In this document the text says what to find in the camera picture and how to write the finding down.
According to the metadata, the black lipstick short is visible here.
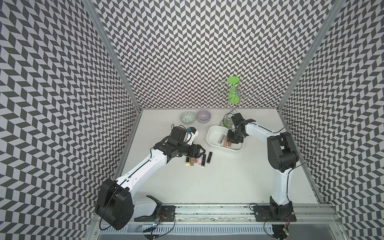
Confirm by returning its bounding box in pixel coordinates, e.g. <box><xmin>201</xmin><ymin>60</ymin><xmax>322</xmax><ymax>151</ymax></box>
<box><xmin>207</xmin><ymin>152</ymin><xmax>213</xmax><ymax>164</ymax></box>

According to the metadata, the white storage box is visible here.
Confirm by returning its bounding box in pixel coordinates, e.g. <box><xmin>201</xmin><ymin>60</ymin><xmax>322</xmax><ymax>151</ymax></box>
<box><xmin>206</xmin><ymin>126</ymin><xmax>244</xmax><ymax>153</ymax></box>

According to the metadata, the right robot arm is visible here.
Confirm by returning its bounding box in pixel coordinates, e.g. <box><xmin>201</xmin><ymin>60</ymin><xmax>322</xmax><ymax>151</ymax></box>
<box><xmin>227</xmin><ymin>119</ymin><xmax>299</xmax><ymax>219</ymax></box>

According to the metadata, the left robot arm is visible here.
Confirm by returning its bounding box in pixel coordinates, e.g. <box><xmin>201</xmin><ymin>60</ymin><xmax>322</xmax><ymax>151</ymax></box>
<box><xmin>95</xmin><ymin>137</ymin><xmax>206</xmax><ymax>230</ymax></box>

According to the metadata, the black lipstick long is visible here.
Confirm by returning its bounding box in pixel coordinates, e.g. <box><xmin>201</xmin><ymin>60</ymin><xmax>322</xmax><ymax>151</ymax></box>
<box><xmin>201</xmin><ymin>154</ymin><xmax>207</xmax><ymax>167</ymax></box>

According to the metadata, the purple bowl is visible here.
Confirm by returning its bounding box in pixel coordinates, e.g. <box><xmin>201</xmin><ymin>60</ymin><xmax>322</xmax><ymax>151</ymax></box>
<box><xmin>196</xmin><ymin>110</ymin><xmax>212</xmax><ymax>124</ymax></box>

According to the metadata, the green patterned bowl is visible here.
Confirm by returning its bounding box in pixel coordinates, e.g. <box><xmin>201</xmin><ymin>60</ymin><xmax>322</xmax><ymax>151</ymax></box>
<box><xmin>180</xmin><ymin>112</ymin><xmax>196</xmax><ymax>125</ymax></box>

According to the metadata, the chrome jewelry stand green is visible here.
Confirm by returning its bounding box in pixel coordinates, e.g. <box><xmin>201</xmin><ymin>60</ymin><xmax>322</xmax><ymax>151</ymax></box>
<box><xmin>218</xmin><ymin>76</ymin><xmax>258</xmax><ymax>129</ymax></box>

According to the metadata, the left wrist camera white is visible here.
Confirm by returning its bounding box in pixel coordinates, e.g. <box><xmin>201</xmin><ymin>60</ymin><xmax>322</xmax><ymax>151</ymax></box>
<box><xmin>170</xmin><ymin>127</ymin><xmax>199</xmax><ymax>145</ymax></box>

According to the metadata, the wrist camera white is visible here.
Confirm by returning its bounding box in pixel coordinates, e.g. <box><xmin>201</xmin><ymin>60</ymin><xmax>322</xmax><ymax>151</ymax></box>
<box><xmin>170</xmin><ymin>127</ymin><xmax>199</xmax><ymax>145</ymax></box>
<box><xmin>231</xmin><ymin>113</ymin><xmax>255</xmax><ymax>129</ymax></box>

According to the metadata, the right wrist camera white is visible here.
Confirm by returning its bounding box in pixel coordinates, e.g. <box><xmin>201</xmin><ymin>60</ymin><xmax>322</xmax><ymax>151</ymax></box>
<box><xmin>231</xmin><ymin>113</ymin><xmax>255</xmax><ymax>129</ymax></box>

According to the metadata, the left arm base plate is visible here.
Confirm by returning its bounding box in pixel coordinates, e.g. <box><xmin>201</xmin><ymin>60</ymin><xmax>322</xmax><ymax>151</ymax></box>
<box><xmin>134</xmin><ymin>205</ymin><xmax>176</xmax><ymax>223</ymax></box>

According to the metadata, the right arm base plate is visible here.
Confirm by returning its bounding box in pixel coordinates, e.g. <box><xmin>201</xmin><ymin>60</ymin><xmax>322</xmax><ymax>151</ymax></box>
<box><xmin>251</xmin><ymin>206</ymin><xmax>297</xmax><ymax>223</ymax></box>

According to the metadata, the aluminium front rail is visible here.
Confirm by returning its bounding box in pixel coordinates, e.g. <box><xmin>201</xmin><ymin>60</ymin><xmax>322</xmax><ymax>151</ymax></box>
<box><xmin>89</xmin><ymin>203</ymin><xmax>343</xmax><ymax>226</ymax></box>

